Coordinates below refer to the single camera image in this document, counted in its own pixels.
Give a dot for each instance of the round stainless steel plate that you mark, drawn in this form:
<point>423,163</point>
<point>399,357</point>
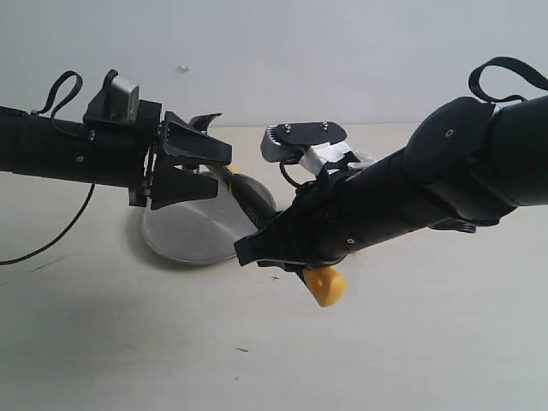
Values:
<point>197,232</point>

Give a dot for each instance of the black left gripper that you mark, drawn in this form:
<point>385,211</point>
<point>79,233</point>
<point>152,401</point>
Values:
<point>115,152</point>

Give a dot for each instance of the yellow black claw hammer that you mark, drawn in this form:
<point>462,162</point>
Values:
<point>325,284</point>

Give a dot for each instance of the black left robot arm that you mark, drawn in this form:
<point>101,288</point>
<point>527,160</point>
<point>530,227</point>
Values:
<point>154,157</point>

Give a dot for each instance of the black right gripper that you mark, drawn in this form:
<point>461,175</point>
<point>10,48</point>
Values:
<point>323,225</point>

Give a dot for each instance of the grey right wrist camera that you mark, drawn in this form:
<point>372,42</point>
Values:
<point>315,146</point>

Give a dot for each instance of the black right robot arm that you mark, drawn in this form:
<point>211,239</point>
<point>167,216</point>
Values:
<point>468,161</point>

